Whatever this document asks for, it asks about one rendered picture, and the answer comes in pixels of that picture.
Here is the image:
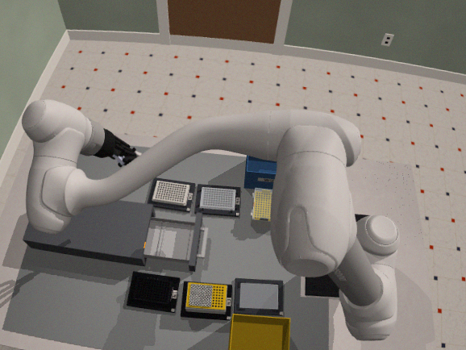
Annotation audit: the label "dark blue open bin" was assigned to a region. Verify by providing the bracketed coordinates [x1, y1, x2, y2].
[244, 156, 277, 190]

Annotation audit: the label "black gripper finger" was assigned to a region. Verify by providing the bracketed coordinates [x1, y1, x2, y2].
[114, 135, 142, 154]
[113, 144, 140, 167]

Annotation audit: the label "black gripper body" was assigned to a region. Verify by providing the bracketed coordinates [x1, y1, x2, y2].
[93, 128, 122, 160]

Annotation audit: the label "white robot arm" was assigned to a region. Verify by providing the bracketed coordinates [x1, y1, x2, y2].
[22, 99, 400, 341]

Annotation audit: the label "grey bench mat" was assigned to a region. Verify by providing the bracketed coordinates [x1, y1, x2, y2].
[3, 152, 329, 350]

